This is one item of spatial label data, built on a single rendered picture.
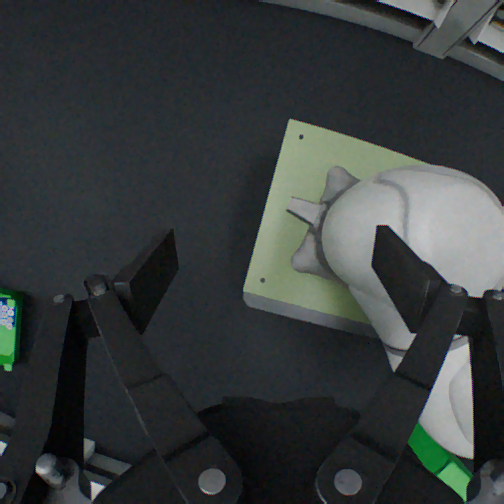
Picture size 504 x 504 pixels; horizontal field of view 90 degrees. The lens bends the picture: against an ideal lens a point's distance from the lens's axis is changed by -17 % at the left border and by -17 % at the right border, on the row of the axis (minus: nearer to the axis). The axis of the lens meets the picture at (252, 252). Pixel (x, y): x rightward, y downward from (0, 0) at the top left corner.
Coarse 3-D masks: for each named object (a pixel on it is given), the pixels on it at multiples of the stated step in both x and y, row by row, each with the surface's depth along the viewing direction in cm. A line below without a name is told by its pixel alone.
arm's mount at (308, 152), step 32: (288, 128) 48; (320, 128) 48; (288, 160) 48; (320, 160) 48; (352, 160) 48; (384, 160) 48; (416, 160) 48; (288, 192) 48; (320, 192) 48; (288, 224) 48; (256, 256) 49; (288, 256) 49; (256, 288) 49; (288, 288) 49; (320, 288) 49
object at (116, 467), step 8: (0, 416) 71; (8, 416) 73; (0, 424) 68; (8, 424) 70; (8, 432) 68; (96, 456) 72; (104, 456) 73; (88, 464) 68; (96, 464) 69; (104, 464) 70; (112, 464) 71; (120, 464) 72; (128, 464) 73; (96, 472) 68; (104, 472) 68; (112, 472) 68; (120, 472) 69
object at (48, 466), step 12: (48, 456) 6; (36, 468) 5; (48, 468) 5; (60, 468) 6; (72, 468) 6; (48, 480) 5; (60, 480) 6; (72, 480) 6; (84, 480) 6; (48, 492) 5; (60, 492) 6; (72, 492) 6; (84, 492) 6
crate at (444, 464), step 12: (420, 432) 63; (420, 444) 60; (432, 444) 57; (420, 456) 57; (432, 456) 55; (444, 456) 52; (432, 468) 52; (444, 468) 51; (456, 468) 51; (444, 480) 51; (456, 480) 51; (468, 480) 51
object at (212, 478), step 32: (96, 288) 12; (96, 320) 11; (128, 320) 11; (128, 352) 9; (128, 384) 8; (160, 384) 7; (160, 416) 7; (192, 416) 7; (160, 448) 6; (192, 448) 6; (224, 448) 6; (192, 480) 5; (224, 480) 5
